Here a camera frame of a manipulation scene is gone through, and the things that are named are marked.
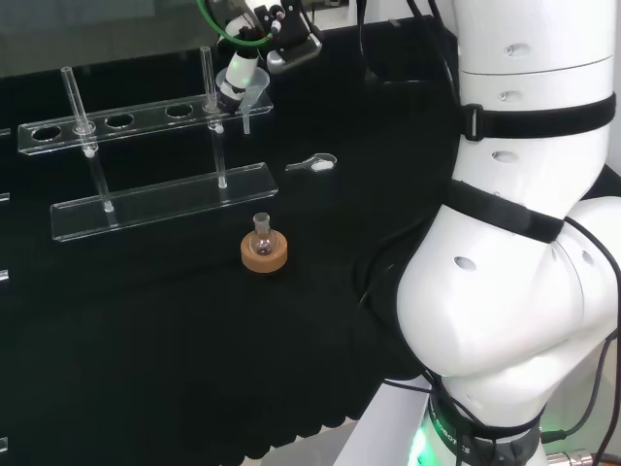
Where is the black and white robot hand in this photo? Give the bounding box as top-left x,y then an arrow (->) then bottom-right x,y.
203,0 -> 314,114

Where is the translucent plastic funnel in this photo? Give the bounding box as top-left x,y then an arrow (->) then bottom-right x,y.
215,67 -> 271,136

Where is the glass weighing funnel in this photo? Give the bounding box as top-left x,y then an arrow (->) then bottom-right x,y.
284,152 -> 337,175

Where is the clear acrylic funnel stand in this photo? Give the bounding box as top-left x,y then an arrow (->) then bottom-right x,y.
17,46 -> 279,243

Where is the pale backdrop board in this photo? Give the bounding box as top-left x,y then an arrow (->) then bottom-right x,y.
0,0 -> 229,79

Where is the round-bottom glass flask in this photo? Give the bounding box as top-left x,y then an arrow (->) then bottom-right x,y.
249,212 -> 278,257

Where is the black bench cloth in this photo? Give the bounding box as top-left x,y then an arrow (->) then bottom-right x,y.
0,14 -> 462,466

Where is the green cable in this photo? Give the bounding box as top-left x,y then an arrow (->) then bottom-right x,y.
195,0 -> 274,50

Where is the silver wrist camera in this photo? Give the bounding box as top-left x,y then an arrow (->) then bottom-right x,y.
265,33 -> 324,75

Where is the black cable with plug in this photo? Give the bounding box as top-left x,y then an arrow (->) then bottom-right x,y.
356,0 -> 385,87

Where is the cork ring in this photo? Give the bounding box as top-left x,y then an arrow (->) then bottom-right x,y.
240,231 -> 289,276

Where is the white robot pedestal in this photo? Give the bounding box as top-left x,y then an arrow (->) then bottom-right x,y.
333,377 -> 438,466

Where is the thin black cable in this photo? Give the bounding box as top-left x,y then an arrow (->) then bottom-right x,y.
538,216 -> 621,460

